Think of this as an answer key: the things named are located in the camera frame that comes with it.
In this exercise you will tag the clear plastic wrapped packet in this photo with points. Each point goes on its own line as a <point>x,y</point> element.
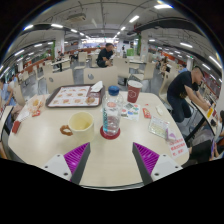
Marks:
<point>158,126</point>

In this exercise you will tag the brown plastic food tray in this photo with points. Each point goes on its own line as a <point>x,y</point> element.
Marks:
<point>48,102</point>

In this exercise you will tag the small red sauce packet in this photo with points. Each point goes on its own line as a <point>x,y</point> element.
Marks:
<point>36,113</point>
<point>146,113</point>

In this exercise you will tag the flat round red coaster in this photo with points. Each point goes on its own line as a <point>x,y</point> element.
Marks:
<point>110,137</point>

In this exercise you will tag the colourful printed leaflet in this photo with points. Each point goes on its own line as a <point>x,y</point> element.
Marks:
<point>131,111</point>

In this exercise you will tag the beige chair with oval hole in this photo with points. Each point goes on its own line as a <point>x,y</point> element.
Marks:
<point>61,80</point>
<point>103,75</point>

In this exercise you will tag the clear plastic food bag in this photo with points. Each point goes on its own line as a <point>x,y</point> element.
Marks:
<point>36,103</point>

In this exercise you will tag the printed paper tray liner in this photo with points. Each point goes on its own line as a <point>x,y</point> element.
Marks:
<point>70,96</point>

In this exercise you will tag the red paper cup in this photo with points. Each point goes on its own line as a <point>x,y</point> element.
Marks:
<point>134,92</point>

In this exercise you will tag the white crumpled napkin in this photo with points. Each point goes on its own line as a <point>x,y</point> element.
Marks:
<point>97,86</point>

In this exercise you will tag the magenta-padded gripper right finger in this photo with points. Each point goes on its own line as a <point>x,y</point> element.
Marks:
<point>147,159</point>

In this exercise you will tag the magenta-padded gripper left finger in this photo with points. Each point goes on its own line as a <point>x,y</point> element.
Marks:
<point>76,159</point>

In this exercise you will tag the small white sachet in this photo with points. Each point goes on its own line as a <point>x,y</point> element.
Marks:
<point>159,110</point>

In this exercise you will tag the round brown bun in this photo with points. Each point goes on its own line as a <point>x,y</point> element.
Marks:
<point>90,100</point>

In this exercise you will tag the clear blue-capped water bottle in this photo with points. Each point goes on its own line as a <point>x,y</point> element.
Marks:
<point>112,113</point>

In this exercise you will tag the ceiling air conditioner unit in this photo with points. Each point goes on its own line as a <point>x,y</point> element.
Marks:
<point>76,17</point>

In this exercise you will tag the beige dark-edged side table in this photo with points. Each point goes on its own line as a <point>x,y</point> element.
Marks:
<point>5,118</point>
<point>206,115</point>

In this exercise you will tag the pink printed table sticker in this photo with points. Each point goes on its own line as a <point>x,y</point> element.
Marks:
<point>178,147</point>

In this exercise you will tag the dark red flat pouch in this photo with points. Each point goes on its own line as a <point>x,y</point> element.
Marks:
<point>16,127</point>

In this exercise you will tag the group of ceiling lights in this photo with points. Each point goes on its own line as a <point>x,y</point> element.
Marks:
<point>162,6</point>

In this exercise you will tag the person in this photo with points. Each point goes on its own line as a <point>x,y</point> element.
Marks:
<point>59,56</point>
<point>104,56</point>
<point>220,133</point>
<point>182,69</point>
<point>180,90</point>
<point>6,95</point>
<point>164,65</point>

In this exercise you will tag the group of beige chairs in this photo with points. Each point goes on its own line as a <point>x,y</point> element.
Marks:
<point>148,71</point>

